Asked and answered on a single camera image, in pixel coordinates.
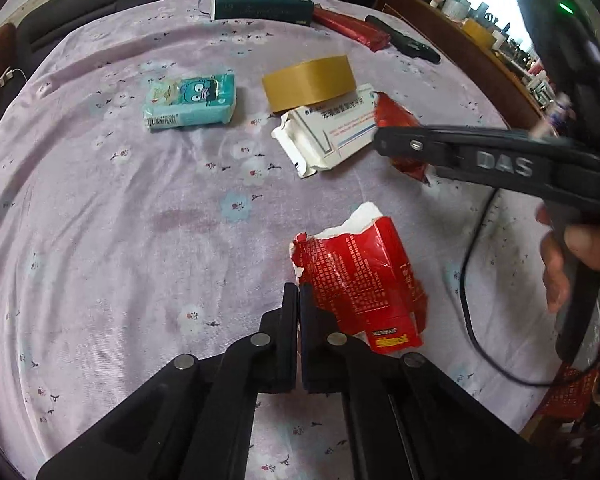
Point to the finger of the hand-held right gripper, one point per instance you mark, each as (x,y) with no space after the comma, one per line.
(405,145)

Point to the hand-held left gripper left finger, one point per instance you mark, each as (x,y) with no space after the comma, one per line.
(280,350)

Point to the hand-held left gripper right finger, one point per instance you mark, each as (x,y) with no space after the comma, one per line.
(315,350)

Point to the red wrapper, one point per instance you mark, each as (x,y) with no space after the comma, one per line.
(395,112)

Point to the white medicine box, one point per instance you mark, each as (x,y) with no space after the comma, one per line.
(320,132)

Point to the torn red carton box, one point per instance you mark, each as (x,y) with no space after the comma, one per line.
(365,270)

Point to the brown tape roll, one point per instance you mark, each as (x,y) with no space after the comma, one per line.
(305,82)

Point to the teal tissue pack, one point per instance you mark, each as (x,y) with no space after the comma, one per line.
(190,102)

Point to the red plastic mesh basket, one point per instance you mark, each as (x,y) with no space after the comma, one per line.
(575,392)

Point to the person's right hand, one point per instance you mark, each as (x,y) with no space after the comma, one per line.
(585,250)

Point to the black plastic tool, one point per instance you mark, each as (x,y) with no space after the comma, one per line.
(405,40)

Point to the wooden partition cabinet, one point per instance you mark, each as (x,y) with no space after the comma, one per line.
(455,45)

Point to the long red packet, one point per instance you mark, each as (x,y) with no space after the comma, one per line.
(350,25)

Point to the small yellow box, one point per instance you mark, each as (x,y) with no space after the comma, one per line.
(479,35)

